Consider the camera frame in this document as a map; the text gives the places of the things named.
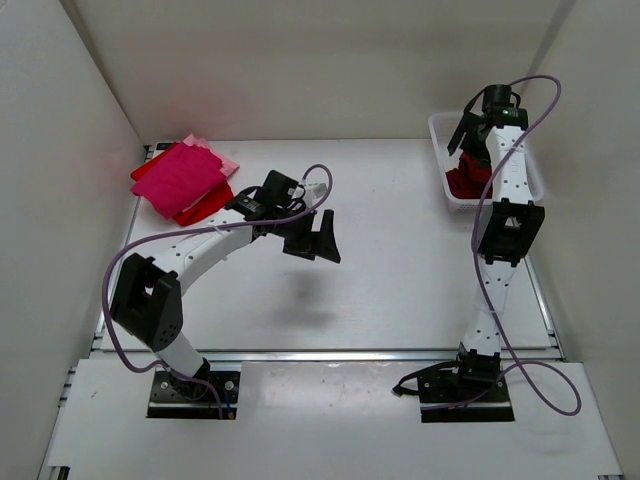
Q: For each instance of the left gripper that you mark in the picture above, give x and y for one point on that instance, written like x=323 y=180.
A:
x=323 y=241

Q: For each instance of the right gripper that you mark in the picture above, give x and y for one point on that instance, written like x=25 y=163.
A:
x=468 y=126

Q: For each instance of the dark red clothes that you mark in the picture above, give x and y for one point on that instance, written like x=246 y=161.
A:
x=468 y=180

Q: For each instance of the red t shirt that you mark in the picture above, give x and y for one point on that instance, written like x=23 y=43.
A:
x=209 y=204

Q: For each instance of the pink t shirt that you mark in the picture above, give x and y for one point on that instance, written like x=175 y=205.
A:
x=227 y=166

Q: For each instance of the magenta t shirt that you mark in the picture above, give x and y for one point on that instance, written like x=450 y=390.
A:
x=178 y=179

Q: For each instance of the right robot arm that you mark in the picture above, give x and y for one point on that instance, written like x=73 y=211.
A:
x=492 y=158

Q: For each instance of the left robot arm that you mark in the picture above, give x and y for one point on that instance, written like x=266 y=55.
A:
x=142 y=296

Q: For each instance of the white plastic basket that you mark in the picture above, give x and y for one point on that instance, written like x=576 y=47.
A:
x=441 y=128

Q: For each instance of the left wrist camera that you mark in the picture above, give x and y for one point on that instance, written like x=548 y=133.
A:
x=310 y=193

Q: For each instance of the aluminium table rail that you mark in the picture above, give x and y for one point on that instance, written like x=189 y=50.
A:
x=332 y=356

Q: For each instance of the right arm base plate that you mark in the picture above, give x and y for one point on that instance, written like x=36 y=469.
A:
x=442 y=400

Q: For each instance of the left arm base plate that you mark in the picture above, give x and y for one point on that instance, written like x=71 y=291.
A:
x=173 y=398

